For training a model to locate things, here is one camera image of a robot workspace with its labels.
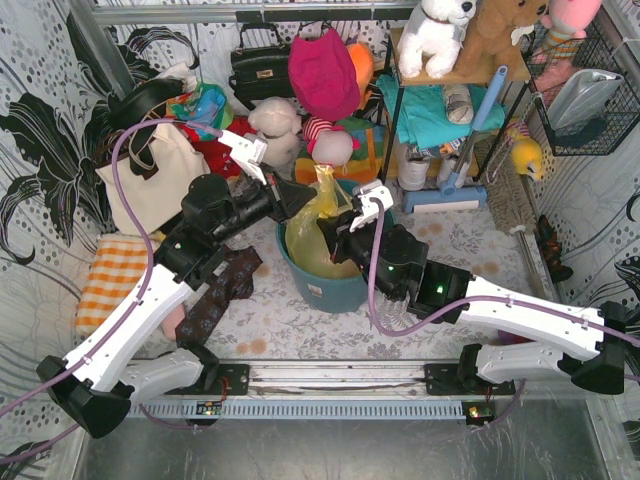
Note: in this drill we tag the rainbow striped bag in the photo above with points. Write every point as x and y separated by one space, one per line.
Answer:
365 162

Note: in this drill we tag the cream canvas tote bag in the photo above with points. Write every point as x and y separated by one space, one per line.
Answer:
155 199

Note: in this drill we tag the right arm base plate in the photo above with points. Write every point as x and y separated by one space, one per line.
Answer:
449 379

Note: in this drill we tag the orange plush toy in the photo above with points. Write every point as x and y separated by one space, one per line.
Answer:
363 62

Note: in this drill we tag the black wire basket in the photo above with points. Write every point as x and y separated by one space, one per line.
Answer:
603 133

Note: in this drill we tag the orange checkered towel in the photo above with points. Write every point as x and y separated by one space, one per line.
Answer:
119 263

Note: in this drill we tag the brown teddy bear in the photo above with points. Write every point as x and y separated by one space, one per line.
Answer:
496 30

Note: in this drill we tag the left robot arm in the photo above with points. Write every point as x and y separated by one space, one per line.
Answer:
185 260

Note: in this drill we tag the yellow trash bag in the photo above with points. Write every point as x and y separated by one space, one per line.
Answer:
304 240

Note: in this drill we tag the silver foil pouch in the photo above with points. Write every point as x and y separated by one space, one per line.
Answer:
582 97

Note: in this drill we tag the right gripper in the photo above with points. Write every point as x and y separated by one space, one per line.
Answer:
342 240

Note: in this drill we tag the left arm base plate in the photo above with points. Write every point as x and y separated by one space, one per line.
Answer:
228 379

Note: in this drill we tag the red cloth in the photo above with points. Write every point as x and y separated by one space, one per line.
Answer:
216 154

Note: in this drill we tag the brown patterned necktie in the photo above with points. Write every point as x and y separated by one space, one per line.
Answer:
234 282

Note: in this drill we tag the colourful printed bag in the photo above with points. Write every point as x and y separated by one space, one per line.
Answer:
201 110

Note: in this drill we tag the grey cable duct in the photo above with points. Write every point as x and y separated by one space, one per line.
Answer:
304 409

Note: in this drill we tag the pink plush toy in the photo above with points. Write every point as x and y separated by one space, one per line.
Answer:
565 24

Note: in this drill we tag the pink white plush doll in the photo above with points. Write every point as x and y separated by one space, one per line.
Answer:
328 143

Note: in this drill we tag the magenta fabric bag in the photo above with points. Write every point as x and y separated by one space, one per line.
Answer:
323 76

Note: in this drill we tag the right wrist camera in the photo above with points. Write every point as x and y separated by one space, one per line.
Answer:
368 200

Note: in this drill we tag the teal folded cloth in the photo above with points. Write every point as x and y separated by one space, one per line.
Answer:
422 119

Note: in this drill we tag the pink cloth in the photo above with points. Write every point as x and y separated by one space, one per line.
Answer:
171 322

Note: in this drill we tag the teal trash bin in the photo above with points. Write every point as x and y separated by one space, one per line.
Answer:
328 295

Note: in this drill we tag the white plush dog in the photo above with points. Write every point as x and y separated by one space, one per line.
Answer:
432 37

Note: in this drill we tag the black leather handbag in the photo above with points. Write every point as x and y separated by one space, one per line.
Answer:
262 72

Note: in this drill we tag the grey rolled sock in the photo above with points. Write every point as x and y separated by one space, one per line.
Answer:
458 103

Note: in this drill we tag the wooden metal shelf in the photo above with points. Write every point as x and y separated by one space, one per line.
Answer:
481 76

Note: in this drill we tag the aluminium front rail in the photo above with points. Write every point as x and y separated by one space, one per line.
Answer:
340 375

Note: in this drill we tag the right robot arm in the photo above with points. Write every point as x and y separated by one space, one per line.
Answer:
407 291

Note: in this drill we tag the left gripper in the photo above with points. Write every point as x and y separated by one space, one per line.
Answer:
275 196

